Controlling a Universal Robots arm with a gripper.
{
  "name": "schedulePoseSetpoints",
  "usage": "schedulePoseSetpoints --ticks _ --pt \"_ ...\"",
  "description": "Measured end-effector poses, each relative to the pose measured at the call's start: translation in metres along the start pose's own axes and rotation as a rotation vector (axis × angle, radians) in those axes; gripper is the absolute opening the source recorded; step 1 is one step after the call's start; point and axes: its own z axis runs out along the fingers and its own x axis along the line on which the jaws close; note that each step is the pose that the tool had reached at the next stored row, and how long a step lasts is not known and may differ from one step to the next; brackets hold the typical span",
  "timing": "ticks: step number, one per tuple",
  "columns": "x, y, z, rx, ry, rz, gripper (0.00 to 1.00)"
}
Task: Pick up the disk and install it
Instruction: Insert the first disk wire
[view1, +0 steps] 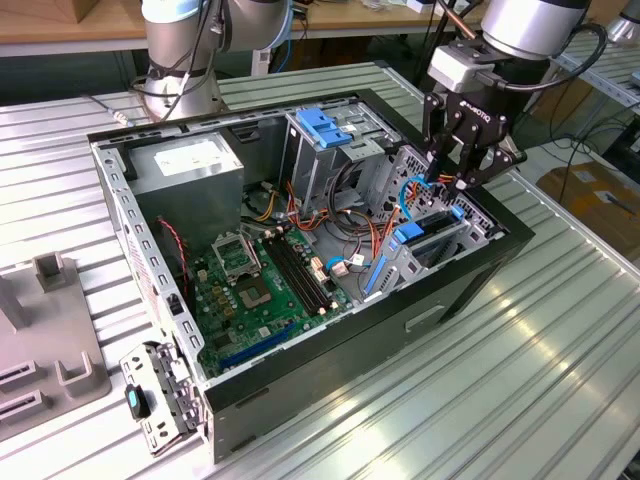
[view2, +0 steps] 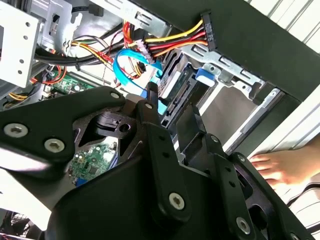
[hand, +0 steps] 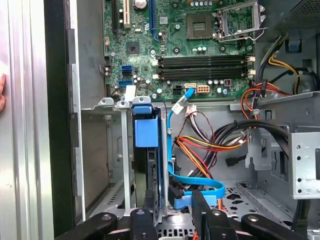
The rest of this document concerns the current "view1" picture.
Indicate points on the blue expansion slot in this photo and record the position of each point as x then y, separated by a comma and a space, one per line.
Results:
257, 347

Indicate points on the metal slat side table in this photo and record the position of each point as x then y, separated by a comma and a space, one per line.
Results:
620, 80

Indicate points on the black case fan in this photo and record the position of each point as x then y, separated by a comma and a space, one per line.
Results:
170, 240

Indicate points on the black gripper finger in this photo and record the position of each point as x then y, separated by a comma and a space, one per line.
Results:
505, 162
436, 135

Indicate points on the blue plastic drive latch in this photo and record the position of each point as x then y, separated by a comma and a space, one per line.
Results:
320, 127

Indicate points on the large cardboard box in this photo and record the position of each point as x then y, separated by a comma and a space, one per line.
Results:
590, 210

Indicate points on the CPU socket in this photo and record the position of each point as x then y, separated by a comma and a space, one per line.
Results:
255, 296

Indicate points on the silver hinged rear bracket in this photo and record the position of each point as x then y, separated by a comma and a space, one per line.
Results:
137, 367

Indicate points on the grey parts rack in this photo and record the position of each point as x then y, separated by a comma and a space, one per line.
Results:
50, 320

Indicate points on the orange board connector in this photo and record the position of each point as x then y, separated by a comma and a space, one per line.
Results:
318, 270

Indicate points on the wooden desk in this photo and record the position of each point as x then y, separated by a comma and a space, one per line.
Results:
380, 19

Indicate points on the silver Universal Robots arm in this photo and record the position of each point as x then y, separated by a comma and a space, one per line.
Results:
170, 45

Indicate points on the grey power supply unit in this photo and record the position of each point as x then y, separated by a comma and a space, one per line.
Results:
190, 200

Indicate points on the hard disk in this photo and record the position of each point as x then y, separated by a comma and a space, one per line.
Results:
410, 235

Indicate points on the black RAM slot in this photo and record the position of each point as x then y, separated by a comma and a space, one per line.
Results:
313, 275
293, 275
307, 275
300, 275

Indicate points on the silver optical drive cage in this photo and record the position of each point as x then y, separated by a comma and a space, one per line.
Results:
310, 170

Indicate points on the black chipset chip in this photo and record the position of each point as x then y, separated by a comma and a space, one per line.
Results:
223, 342

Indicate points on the silver disk bay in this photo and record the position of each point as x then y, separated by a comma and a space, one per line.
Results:
402, 272

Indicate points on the black open PC case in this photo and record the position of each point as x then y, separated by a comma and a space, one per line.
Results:
350, 360

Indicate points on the green motherboard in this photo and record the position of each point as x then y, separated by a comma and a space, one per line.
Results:
284, 292

